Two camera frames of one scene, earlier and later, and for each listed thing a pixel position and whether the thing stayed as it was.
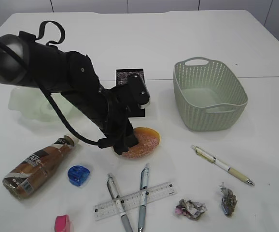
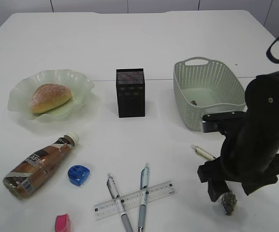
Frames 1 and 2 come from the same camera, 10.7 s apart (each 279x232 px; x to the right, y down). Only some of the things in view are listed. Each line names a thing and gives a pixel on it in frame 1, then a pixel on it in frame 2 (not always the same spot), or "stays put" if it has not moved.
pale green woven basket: (209, 95) stays put
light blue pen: (144, 182) stays put
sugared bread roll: (148, 139) → (48, 96)
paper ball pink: (190, 209) → (194, 102)
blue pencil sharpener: (77, 174) stays put
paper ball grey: (229, 200) stays put
